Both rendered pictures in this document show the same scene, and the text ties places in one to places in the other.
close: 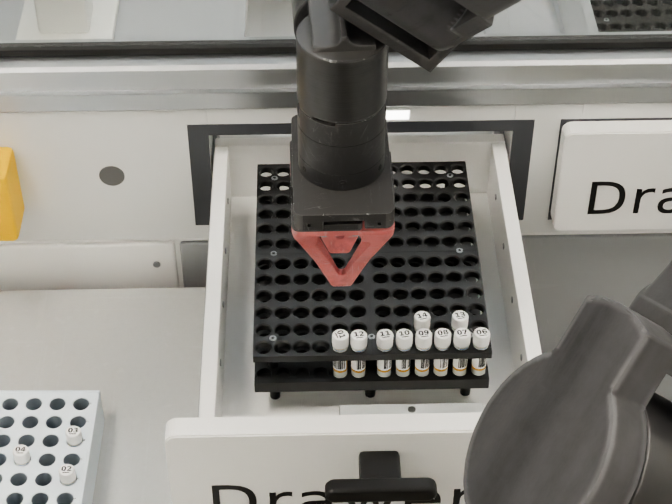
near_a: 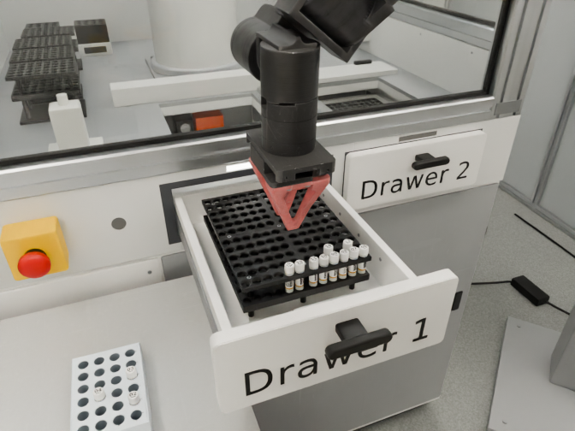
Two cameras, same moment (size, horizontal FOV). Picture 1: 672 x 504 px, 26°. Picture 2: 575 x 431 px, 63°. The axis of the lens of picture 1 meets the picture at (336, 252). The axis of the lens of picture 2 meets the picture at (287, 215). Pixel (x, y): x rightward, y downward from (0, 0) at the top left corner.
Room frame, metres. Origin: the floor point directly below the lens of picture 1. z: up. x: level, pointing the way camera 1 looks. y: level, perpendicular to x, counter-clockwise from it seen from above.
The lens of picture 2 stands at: (0.31, 0.15, 1.28)
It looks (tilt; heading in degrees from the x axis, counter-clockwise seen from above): 33 degrees down; 340
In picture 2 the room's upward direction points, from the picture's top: straight up
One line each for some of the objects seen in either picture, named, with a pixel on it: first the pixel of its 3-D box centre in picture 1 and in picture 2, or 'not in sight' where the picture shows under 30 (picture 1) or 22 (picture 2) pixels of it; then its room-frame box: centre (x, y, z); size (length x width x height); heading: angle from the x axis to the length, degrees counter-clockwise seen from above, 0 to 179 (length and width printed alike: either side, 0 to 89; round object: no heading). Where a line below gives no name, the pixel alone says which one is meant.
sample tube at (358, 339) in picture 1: (358, 356); (299, 276); (0.74, -0.02, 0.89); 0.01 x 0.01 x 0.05
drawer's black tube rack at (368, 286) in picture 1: (366, 280); (279, 244); (0.84, -0.02, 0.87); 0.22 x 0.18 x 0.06; 1
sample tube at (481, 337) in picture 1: (479, 353); (362, 260); (0.74, -0.11, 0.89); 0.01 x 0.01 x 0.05
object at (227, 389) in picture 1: (365, 277); (276, 243); (0.85, -0.02, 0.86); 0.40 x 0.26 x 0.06; 1
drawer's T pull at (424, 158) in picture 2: not in sight; (426, 160); (0.94, -0.34, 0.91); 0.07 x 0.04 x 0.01; 91
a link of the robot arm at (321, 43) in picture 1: (341, 59); (287, 67); (0.75, 0.00, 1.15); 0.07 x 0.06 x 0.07; 4
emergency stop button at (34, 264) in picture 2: not in sight; (34, 262); (0.91, 0.31, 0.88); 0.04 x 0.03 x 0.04; 91
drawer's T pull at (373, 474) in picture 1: (380, 475); (353, 335); (0.62, -0.03, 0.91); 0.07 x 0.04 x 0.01; 91
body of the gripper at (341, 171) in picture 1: (341, 140); (288, 128); (0.75, 0.00, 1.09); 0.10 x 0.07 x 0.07; 2
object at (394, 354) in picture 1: (372, 348); (306, 269); (0.74, -0.03, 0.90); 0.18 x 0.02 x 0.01; 91
